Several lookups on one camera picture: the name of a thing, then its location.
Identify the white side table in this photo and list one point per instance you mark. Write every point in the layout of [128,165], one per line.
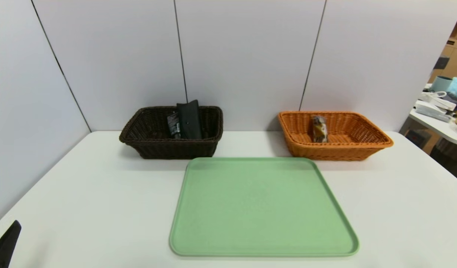
[436,126]

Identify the white power strip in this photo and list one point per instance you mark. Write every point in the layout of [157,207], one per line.
[429,109]

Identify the orange wicker basket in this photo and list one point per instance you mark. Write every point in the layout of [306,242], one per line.
[347,145]

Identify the brown box under table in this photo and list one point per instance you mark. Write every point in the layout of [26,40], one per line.
[418,136]

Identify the light green plastic tray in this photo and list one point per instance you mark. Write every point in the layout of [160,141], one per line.
[261,208]

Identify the teal cup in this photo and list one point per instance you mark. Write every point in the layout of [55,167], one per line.
[441,84]

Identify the black face cream tube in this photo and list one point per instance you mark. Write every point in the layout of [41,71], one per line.
[173,126]

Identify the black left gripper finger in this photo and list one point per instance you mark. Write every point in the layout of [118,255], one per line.
[5,247]

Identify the dark brown wicker basket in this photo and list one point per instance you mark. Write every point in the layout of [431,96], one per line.
[154,145]

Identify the cardboard shelf boxes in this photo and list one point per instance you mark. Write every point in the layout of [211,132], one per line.
[455,59]

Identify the black leather glasses case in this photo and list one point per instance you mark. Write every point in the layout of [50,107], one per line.
[190,119]

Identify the chocolate ball pack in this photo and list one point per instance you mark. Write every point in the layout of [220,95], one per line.
[319,130]

